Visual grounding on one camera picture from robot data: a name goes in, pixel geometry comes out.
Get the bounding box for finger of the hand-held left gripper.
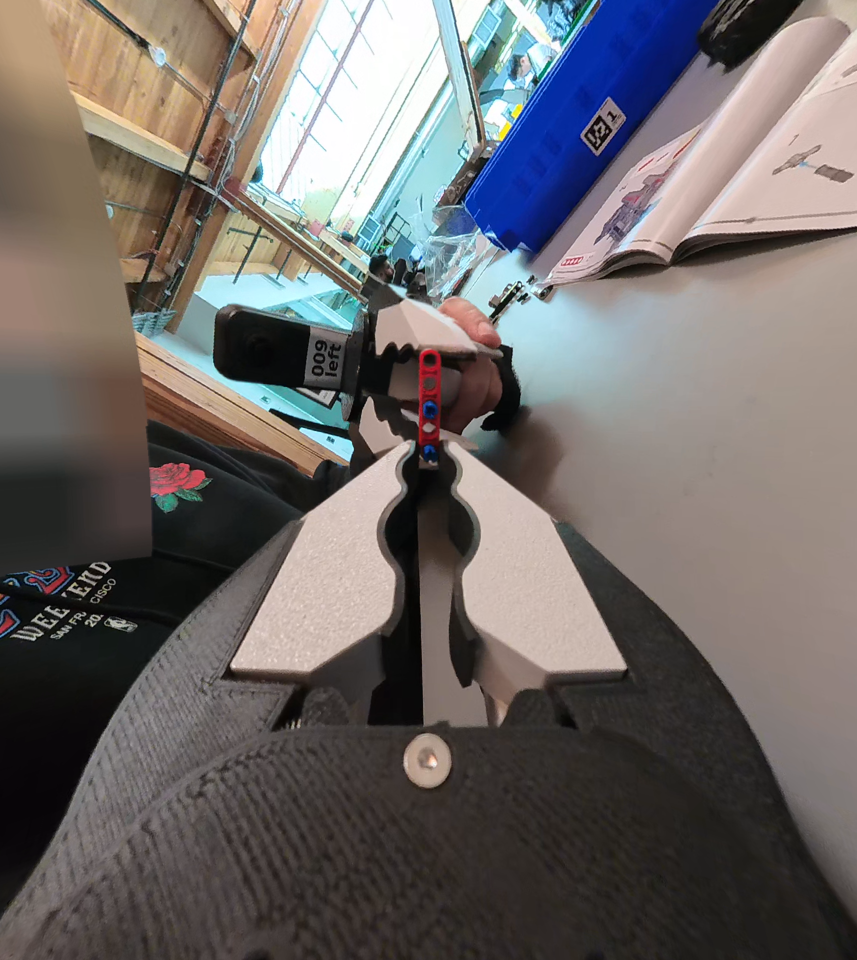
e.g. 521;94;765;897
378;296;506;363
357;390;479;460

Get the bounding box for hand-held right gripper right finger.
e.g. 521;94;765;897
442;441;629;700

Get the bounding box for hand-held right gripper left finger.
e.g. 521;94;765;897
232;441;419;675

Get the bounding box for red toy beam blue pins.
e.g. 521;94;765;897
417;347;443;466

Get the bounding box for person's left hand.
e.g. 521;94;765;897
436;296;509;438

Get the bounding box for clear plastic bag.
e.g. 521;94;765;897
409;210;505;297

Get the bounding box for small grey toy part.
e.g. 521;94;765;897
488;279;550;325

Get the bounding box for blue storage bin white tag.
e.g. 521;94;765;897
462;0;726;254

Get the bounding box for white instruction booklet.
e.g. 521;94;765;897
529;15;857;288

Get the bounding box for black toy tire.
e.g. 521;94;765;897
698;0;805;70

